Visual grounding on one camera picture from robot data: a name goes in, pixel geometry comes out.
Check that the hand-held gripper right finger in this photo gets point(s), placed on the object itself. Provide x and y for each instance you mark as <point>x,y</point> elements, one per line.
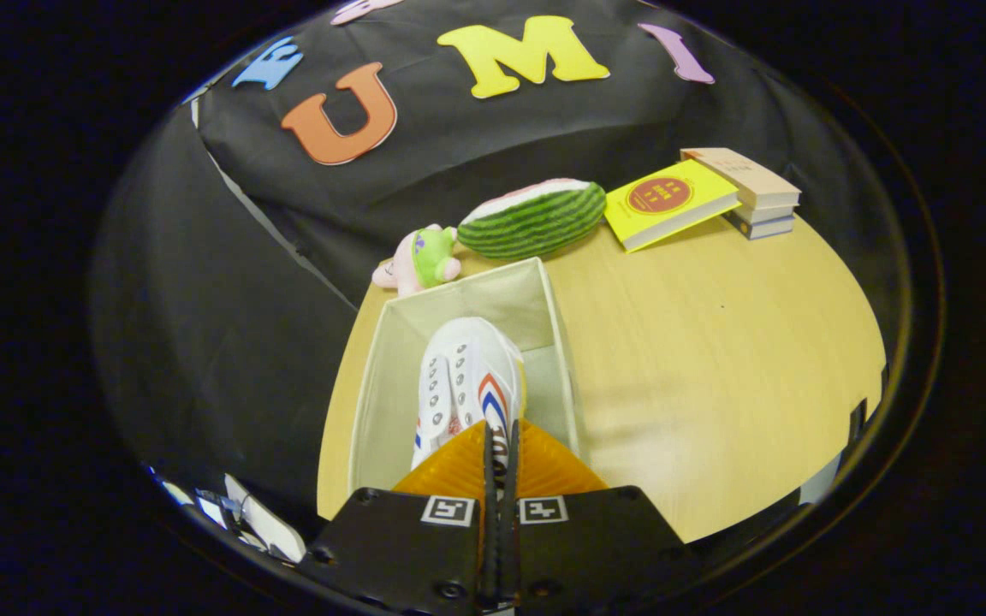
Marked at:
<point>596,552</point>

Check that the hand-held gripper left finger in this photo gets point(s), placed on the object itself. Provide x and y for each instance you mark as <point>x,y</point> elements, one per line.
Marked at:
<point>399,552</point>

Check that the cream fabric storage box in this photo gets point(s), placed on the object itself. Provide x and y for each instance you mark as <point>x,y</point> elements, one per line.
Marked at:
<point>390,385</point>

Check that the white striped canvas shoe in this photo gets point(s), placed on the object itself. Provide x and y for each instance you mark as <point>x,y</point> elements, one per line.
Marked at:
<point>467,359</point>

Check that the white angular object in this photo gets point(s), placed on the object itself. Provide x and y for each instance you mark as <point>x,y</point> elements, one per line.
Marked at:
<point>266,522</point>

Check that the black backdrop cloth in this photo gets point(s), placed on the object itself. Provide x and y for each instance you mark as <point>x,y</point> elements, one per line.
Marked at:
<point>245,299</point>

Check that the pink plush toy green hat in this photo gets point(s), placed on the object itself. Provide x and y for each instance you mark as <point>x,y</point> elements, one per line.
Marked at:
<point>429,257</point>

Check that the watermelon slice plush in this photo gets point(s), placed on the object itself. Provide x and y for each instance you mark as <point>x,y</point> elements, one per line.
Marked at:
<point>536,222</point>

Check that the yellow book red circle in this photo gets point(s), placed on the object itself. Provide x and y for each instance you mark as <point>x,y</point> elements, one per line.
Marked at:
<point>664,205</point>

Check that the grey paperback book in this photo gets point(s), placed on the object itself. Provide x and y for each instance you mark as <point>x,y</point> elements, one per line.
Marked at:
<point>765,214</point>
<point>769,228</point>

